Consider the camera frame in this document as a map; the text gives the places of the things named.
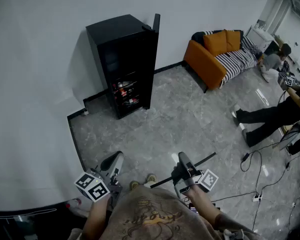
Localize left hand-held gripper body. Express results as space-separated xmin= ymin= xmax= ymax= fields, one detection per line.
xmin=74 ymin=168 xmax=123 ymax=205

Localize orange sofa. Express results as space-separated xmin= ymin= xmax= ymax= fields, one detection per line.
xmin=183 ymin=29 xmax=263 ymax=91

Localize striped black white blanket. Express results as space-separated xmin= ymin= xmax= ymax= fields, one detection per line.
xmin=191 ymin=29 xmax=263 ymax=89

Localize person's left forearm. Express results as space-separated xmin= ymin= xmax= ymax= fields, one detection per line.
xmin=81 ymin=195 xmax=111 ymax=240

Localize grey harness strap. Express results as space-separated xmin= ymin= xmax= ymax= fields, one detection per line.
xmin=221 ymin=228 xmax=245 ymax=240

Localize black glossy cabinet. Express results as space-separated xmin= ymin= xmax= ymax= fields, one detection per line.
xmin=0 ymin=200 xmax=91 ymax=240

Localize black adapter cable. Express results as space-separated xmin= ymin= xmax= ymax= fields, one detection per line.
xmin=240 ymin=149 xmax=263 ymax=232

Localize white cabinet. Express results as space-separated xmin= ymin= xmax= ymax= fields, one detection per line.
xmin=247 ymin=21 xmax=276 ymax=47

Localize small orange cushion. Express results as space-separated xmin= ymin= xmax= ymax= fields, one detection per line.
xmin=224 ymin=30 xmax=242 ymax=52

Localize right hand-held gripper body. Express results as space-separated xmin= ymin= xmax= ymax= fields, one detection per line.
xmin=173 ymin=161 xmax=220 ymax=200

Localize black smartphone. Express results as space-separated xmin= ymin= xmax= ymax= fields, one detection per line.
xmin=188 ymin=202 xmax=200 ymax=215

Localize large orange cushion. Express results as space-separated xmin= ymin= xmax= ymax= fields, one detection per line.
xmin=202 ymin=30 xmax=228 ymax=54

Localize thin black floor cable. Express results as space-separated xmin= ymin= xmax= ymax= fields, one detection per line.
xmin=211 ymin=190 xmax=257 ymax=204
xmin=261 ymin=156 xmax=291 ymax=197

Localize person's right forearm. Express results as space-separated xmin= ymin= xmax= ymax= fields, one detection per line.
xmin=182 ymin=185 xmax=222 ymax=226

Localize person's right shoe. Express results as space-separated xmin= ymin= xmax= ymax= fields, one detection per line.
xmin=145 ymin=173 xmax=158 ymax=185

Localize black mini fridge cabinet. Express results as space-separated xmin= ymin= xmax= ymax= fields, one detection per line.
xmin=85 ymin=13 xmax=161 ymax=120

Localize plastic bottle red cap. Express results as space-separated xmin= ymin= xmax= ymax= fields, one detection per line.
xmin=64 ymin=197 xmax=83 ymax=209

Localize person's beige trousers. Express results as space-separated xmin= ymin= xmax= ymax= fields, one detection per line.
xmin=141 ymin=180 xmax=157 ymax=189

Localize person's brown printed shirt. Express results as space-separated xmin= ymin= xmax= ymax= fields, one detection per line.
xmin=67 ymin=185 xmax=261 ymax=240

